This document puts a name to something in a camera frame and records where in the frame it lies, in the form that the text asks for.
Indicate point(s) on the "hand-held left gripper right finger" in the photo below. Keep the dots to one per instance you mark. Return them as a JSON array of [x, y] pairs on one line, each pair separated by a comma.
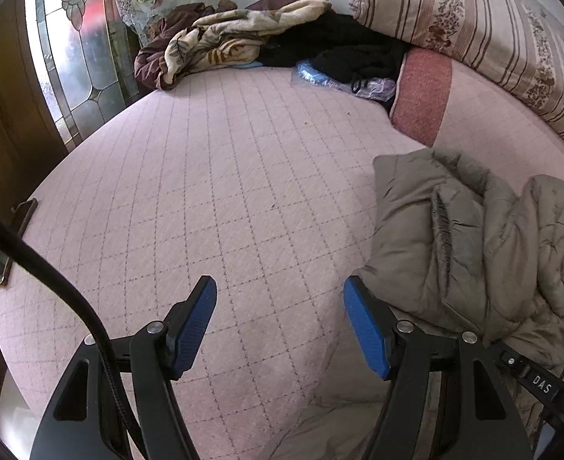
[[366, 330]]

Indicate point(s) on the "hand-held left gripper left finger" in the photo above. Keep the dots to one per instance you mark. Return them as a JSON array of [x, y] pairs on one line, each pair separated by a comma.
[[196, 326]]

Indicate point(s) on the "olive hooded puffer jacket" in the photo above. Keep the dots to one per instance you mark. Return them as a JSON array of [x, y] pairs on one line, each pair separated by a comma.
[[478, 258]]

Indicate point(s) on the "pink quilted sofa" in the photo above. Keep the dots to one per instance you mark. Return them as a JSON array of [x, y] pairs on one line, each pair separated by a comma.
[[215, 177]]

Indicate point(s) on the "blue plastic bag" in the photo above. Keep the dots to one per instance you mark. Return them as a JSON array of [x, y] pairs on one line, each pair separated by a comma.
[[320, 76]]

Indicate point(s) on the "black clothing pile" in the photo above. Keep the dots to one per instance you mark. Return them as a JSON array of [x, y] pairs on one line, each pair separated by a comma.
[[344, 43]]

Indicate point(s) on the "brown floral blanket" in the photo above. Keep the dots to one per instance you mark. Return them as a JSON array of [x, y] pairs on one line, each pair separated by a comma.
[[215, 33]]

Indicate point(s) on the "stained glass door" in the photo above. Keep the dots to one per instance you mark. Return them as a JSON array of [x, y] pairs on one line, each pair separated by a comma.
[[71, 57]]

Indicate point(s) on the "striped floral cushion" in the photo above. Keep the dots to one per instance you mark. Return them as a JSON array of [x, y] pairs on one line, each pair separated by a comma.
[[464, 24]]

